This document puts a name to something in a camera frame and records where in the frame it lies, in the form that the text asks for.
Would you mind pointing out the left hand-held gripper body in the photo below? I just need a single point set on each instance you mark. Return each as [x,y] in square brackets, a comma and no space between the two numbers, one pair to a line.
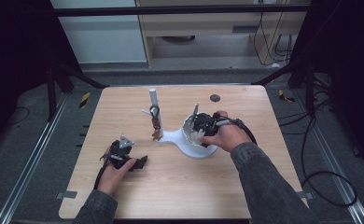
[125,142]

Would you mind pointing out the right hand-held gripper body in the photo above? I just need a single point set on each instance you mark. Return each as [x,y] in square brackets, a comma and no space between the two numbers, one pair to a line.
[206,123]

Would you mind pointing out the white stand with post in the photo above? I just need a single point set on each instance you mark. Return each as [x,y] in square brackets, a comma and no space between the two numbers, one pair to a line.
[174,138]

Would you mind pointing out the person's right hand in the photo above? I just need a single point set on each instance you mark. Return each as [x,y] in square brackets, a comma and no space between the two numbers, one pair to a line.
[230,137]

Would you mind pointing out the person's left hand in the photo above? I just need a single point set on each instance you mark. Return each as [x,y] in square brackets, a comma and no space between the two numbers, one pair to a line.
[111,180]

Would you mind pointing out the dark round table grommet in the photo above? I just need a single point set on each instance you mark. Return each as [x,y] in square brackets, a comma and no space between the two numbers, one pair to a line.
[215,98]

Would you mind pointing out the yellow and black tape strip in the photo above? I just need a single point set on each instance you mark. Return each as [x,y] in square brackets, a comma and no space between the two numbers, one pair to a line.
[285,97]
[84,99]

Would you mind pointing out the grey tape piece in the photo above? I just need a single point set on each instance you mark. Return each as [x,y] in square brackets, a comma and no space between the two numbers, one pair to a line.
[307,196]
[66,194]

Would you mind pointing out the black metal stand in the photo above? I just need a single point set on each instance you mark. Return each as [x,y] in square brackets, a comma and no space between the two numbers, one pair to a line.
[51,93]
[310,90]

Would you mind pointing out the light wooden desk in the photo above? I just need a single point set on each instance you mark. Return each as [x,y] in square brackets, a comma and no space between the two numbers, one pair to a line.
[202,23]

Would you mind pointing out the white cabinet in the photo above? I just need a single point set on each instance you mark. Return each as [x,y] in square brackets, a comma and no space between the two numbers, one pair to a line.
[102,40]

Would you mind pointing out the aluminium floor rail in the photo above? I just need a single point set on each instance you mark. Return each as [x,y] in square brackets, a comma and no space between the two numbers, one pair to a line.
[30,161]
[332,161]

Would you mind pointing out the black horizontal frame bar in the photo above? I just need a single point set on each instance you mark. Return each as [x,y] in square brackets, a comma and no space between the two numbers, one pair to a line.
[170,10]

